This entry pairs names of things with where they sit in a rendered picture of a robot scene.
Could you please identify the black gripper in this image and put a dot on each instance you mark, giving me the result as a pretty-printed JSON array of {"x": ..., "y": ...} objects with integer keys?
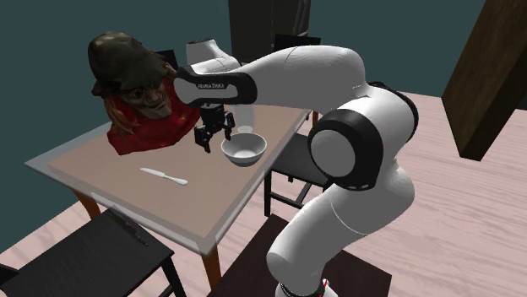
[{"x": 212, "y": 117}]

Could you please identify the black chair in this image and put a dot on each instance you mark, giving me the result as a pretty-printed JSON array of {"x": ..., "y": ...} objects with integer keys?
[
  {"x": 169, "y": 57},
  {"x": 90, "y": 259},
  {"x": 296, "y": 41},
  {"x": 298, "y": 160}
]

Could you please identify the dark tall cabinet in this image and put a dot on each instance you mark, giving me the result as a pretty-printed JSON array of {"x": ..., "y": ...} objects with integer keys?
[{"x": 255, "y": 29}]

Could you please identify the table with orange legs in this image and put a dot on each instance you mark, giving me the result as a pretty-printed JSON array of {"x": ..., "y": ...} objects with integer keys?
[{"x": 164, "y": 205}]

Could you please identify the brown wooden panel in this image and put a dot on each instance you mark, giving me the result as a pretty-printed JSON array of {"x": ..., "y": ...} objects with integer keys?
[{"x": 486, "y": 82}]

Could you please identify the white knife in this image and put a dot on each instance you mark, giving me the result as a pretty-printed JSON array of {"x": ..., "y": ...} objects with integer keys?
[{"x": 164, "y": 176}]

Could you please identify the pirate head bust figure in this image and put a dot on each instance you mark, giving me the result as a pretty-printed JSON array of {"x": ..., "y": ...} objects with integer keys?
[{"x": 131, "y": 82}]

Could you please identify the white bowl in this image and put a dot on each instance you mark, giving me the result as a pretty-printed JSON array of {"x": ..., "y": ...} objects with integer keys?
[{"x": 243, "y": 150}]

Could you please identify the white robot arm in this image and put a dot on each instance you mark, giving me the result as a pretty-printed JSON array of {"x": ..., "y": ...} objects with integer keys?
[{"x": 329, "y": 82}]

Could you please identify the white translucent cup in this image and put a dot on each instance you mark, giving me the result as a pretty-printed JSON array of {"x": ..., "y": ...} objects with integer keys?
[{"x": 246, "y": 119}]

